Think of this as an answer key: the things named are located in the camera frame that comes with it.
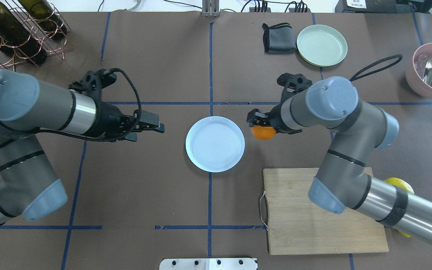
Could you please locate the aluminium frame post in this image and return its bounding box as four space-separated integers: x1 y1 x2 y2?
202 0 221 17

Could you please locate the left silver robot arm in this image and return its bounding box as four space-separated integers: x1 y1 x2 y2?
0 68 165 226

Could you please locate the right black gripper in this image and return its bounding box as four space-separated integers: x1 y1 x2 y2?
246 105 302 135

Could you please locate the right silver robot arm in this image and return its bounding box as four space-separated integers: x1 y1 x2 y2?
246 73 432 244

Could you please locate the pink bowl with ice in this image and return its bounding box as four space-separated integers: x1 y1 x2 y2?
406 42 432 99

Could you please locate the light blue plate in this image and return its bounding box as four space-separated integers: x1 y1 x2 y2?
185 116 245 173

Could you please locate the orange fruit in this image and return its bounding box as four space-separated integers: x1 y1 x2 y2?
250 125 277 140

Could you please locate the dark grey folded cloth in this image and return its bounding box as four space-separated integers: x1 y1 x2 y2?
262 22 297 54

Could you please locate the yellow lemon far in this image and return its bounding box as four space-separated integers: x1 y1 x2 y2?
382 177 414 227

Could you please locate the copper wire bottle rack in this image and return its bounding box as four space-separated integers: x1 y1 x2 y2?
0 0 74 69

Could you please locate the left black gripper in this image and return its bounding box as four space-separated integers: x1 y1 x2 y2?
95 102 165 142

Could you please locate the light green plate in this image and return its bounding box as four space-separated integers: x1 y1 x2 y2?
296 24 348 68

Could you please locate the wooden cutting board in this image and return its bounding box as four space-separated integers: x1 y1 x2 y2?
263 168 389 256

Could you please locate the black computer box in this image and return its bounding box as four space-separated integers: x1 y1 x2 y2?
334 0 432 14

